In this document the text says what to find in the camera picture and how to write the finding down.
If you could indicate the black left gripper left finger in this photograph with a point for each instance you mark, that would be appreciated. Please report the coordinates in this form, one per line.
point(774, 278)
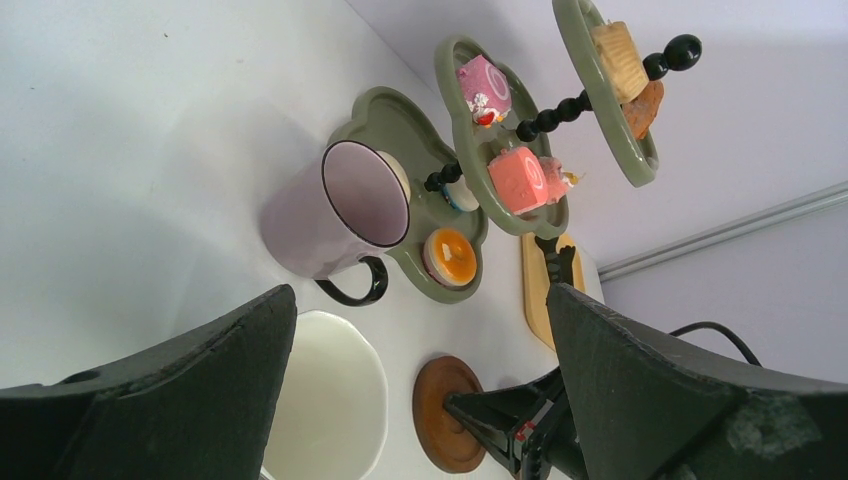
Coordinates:
point(197, 406)

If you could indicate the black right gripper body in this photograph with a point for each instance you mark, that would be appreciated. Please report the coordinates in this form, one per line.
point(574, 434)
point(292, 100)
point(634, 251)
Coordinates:
point(529, 429)

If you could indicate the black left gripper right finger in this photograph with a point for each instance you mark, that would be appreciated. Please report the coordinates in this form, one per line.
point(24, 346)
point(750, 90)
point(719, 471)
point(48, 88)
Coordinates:
point(647, 405)

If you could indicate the brown wooden cup lid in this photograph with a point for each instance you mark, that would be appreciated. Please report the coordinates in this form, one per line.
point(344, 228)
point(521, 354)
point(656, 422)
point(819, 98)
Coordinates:
point(444, 440)

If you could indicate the yellow serving tray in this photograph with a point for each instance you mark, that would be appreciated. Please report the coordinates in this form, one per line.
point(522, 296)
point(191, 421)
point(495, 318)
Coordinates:
point(536, 284)

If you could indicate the orange glazed donut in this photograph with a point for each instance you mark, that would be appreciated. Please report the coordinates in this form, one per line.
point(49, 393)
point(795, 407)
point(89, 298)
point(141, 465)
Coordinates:
point(450, 258)

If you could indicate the pink strawberry cake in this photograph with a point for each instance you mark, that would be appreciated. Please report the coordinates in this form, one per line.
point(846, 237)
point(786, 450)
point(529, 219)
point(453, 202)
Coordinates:
point(559, 181)

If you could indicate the pink swirl cake slice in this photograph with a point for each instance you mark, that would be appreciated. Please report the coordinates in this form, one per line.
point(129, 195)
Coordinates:
point(519, 180)

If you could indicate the green three-tier dessert stand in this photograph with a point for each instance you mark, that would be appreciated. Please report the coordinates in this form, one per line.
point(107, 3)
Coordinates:
point(384, 117)

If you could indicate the brown croissant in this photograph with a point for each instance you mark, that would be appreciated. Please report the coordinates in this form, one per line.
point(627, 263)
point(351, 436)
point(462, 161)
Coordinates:
point(641, 112)

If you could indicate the purple swirl cake slice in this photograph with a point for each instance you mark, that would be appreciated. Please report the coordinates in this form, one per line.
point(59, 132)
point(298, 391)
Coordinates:
point(486, 91)

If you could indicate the beige round cookie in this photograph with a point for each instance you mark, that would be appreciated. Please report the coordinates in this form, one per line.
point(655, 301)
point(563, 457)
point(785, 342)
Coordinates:
point(620, 60)

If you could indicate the white glazed donut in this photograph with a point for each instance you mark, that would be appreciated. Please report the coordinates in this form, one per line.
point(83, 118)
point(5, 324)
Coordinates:
point(399, 172)

